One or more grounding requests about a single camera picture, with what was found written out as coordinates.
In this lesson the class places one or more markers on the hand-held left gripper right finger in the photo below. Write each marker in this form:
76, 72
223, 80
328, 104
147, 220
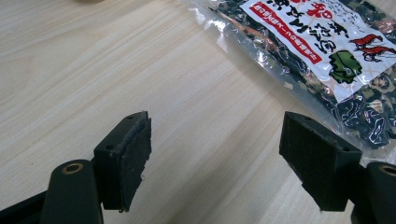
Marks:
317, 161

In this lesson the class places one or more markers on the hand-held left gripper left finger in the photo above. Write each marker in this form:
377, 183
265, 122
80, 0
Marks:
123, 161

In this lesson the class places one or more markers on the clear dried seaweed packet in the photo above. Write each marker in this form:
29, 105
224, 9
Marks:
314, 59

